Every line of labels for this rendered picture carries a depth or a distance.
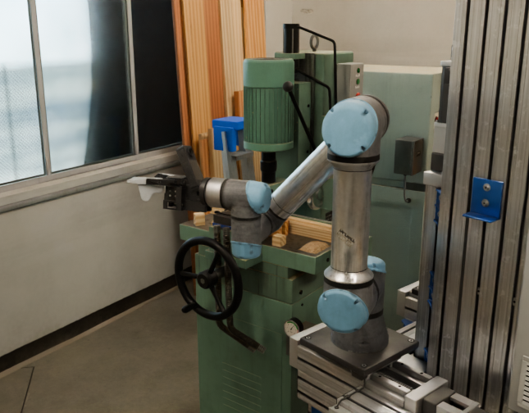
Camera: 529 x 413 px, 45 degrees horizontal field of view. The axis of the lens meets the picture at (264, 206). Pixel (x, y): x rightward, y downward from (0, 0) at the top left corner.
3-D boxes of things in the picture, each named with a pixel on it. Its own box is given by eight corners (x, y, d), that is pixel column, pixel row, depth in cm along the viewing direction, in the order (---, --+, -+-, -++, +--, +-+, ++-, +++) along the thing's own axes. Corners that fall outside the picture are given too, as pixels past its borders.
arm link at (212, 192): (219, 179, 153) (234, 177, 160) (202, 178, 154) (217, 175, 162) (218, 210, 154) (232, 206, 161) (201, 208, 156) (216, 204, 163)
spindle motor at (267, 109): (233, 149, 224) (232, 58, 215) (263, 142, 237) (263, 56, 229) (274, 155, 214) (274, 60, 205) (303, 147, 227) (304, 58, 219)
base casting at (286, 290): (193, 275, 239) (193, 252, 236) (281, 235, 283) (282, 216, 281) (293, 305, 213) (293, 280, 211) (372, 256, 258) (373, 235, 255)
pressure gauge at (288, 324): (283, 340, 211) (283, 317, 208) (289, 336, 214) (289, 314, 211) (298, 346, 207) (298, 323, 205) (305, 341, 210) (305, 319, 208)
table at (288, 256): (161, 245, 232) (160, 229, 230) (216, 225, 256) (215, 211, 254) (299, 284, 197) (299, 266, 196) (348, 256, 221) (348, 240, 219)
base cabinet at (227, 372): (198, 437, 258) (193, 275, 239) (280, 376, 303) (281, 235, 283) (289, 483, 233) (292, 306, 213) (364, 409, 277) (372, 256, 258)
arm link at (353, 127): (378, 317, 157) (390, 95, 142) (363, 344, 144) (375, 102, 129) (331, 309, 162) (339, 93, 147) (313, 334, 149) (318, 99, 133)
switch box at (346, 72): (335, 107, 236) (336, 63, 232) (348, 105, 244) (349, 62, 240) (349, 108, 233) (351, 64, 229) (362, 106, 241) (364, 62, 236)
